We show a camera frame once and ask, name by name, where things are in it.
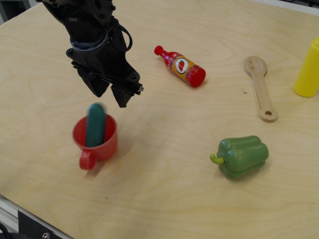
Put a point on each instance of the black corner bracket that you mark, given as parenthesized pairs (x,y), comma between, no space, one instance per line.
(36,228)

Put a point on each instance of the aluminium table frame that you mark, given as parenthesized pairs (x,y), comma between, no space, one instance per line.
(9,217)

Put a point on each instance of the yellow plastic bottle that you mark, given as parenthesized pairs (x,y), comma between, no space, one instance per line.
(307,82)

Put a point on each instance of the red plastic cup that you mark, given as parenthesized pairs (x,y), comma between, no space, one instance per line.
(90,155)

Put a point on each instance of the dark green toy cucumber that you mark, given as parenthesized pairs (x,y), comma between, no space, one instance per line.
(95,127)

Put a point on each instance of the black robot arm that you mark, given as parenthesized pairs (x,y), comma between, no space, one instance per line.
(84,20)

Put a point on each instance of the wooden spoon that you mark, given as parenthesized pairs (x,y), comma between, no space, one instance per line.
(256,68)

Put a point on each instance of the red toy ketchup bottle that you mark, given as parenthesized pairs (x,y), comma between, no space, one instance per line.
(182,67)

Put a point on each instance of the green toy bell pepper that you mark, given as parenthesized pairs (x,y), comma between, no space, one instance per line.
(241,155)

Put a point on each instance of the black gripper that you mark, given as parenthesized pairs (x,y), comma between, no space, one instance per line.
(103,62)

